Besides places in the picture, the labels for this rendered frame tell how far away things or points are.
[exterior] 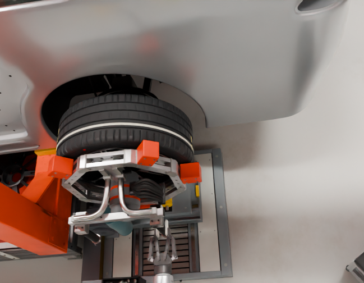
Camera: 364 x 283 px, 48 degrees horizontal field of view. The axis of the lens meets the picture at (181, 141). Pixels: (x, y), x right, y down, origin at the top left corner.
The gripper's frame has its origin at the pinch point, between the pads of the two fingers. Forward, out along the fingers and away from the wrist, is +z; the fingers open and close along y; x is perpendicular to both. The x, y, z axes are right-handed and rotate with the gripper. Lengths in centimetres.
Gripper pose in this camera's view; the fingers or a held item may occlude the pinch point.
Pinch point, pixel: (162, 228)
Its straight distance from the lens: 187.8
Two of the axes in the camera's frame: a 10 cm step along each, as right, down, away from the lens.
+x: -2.0, -4.4, -8.8
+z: -0.4, -8.9, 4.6
